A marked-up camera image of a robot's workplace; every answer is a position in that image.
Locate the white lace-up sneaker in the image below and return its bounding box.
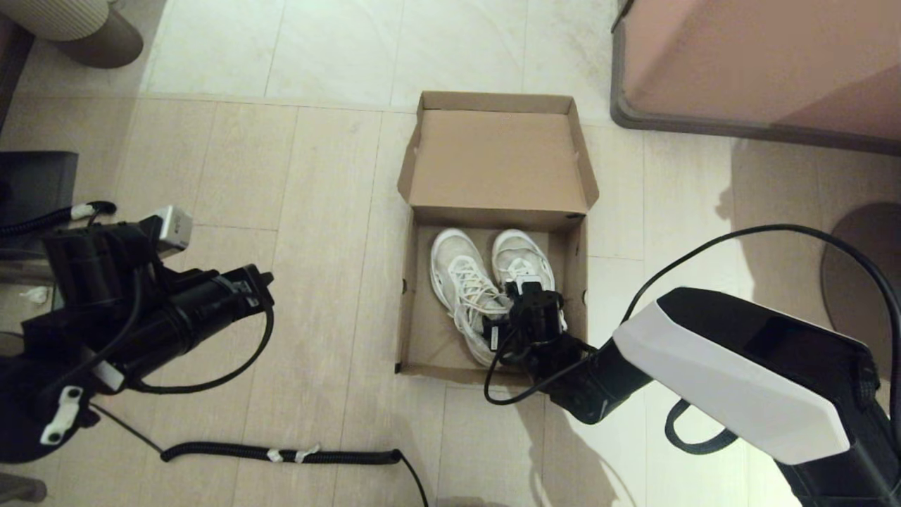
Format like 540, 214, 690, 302
430, 227, 515, 367
491, 229, 567, 332

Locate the brown cardboard shoe box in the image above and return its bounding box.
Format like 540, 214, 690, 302
396, 90, 600, 387

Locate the dark grey square block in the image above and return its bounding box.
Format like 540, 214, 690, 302
0, 151, 80, 237

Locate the grey-brown furniture foot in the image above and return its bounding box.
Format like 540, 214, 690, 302
0, 473, 49, 503

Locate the striped beige round pouf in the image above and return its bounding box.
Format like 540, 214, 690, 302
0, 0, 144, 69

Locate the round brown table base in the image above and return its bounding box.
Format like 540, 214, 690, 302
820, 203, 901, 381

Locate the pink sofa with grey base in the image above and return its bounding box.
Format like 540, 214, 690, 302
611, 0, 901, 154

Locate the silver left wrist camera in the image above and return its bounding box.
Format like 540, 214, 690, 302
141, 206, 194, 258

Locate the black coiled cable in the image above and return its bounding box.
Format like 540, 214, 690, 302
92, 401, 430, 507

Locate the black sleeved cable white tape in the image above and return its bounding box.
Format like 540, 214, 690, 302
0, 201, 117, 240

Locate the thick black right arm hose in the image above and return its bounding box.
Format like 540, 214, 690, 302
664, 396, 740, 456

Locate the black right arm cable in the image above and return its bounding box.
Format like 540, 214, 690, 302
483, 224, 901, 458

